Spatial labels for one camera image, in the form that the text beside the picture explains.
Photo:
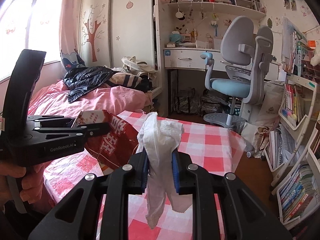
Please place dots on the clear bag with black trim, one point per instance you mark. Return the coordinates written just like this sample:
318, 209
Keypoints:
186, 102

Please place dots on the pink curtain with whale print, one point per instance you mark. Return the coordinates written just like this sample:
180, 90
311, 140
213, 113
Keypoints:
71, 17

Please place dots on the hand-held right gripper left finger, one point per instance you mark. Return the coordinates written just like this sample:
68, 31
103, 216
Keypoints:
144, 172

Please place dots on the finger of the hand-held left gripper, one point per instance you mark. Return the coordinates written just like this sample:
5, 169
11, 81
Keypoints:
45, 118
97, 130

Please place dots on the teal tissue box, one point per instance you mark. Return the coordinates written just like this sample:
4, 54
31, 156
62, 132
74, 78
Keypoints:
176, 37

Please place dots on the white plastic wrapper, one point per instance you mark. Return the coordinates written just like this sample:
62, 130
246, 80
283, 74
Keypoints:
160, 142

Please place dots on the white bookshelf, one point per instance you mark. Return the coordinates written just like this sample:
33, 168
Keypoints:
310, 120

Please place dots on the row of thin magazines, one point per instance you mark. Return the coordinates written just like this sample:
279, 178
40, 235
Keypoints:
282, 145

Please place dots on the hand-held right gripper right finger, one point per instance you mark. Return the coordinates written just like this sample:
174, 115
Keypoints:
176, 172

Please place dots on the red snack bag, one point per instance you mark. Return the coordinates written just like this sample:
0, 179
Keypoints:
115, 140

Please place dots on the red white checkered tablecloth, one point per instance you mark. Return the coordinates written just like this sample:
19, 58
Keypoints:
207, 142

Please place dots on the stack of colourful books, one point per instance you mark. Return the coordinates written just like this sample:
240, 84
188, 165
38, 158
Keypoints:
296, 195

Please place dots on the black puffer jacket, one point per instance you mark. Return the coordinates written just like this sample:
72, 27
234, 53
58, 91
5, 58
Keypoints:
87, 80

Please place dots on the person's left hand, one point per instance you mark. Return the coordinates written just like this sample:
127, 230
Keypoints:
28, 182

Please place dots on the black plastic bag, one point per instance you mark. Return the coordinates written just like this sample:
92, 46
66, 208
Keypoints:
215, 102

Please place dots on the beige canvas bag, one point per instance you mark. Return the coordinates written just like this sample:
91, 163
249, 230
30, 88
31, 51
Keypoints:
137, 66

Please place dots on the white desk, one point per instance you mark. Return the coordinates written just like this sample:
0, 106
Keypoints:
190, 51

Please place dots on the pink duvet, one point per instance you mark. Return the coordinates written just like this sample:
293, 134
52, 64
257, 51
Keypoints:
100, 102

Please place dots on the window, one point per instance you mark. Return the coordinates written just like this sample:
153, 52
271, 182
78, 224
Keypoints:
27, 25

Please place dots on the row of upright red books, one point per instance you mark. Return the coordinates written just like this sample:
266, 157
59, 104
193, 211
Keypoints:
293, 102

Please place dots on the beige tote bag leaf print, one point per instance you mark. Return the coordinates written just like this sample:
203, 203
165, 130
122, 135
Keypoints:
271, 107

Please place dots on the grey and blue desk chair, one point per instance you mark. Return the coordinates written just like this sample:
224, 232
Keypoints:
237, 47

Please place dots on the striped pillow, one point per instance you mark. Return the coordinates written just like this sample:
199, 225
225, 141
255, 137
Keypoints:
130, 80

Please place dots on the white wardrobe with tree print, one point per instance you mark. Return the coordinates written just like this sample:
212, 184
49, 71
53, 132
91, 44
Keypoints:
125, 30

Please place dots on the row of tall books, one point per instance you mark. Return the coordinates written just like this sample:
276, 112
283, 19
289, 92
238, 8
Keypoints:
292, 45

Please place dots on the hanging blue ornament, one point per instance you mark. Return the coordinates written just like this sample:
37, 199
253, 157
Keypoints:
215, 23

